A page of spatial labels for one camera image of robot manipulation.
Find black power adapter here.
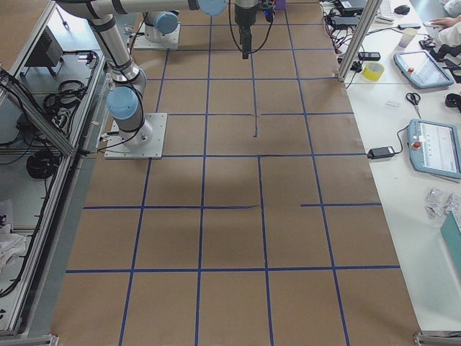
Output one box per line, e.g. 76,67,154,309
367,146,395,159

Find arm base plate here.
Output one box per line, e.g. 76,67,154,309
134,23,181,50
104,113,168,159

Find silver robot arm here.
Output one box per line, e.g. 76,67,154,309
143,12,252,59
56,1,230,146

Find brown paper mat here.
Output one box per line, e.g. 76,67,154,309
51,1,419,345

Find black round object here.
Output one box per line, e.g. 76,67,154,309
444,93,461,110

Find black coiled cable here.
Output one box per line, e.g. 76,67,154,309
26,148,58,180

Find lower teach pendant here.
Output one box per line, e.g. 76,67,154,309
407,119,460,179

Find yellow tape roll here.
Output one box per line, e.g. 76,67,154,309
362,61,385,81

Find teach pendant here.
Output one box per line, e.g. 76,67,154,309
393,50,454,89
407,119,460,179

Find white paper cup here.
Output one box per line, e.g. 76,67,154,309
398,27,418,48

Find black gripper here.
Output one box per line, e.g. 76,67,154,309
235,0,259,60

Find black remote control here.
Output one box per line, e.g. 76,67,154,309
357,52,381,61

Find person's hand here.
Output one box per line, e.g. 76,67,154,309
431,17,457,28

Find black power brick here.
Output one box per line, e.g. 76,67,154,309
330,17,359,30

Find black handled scissors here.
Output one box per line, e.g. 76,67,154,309
406,92,421,119

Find upper teach pendant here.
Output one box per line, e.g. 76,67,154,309
393,50,454,89

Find bag of screws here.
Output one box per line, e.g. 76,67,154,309
424,187,460,219

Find aluminium frame post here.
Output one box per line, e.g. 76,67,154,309
337,0,381,82

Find black electronics box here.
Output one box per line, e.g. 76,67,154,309
24,26,63,76

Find teal board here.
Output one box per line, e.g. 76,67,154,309
440,211,461,277

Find purple block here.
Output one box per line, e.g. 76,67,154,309
274,0,286,10

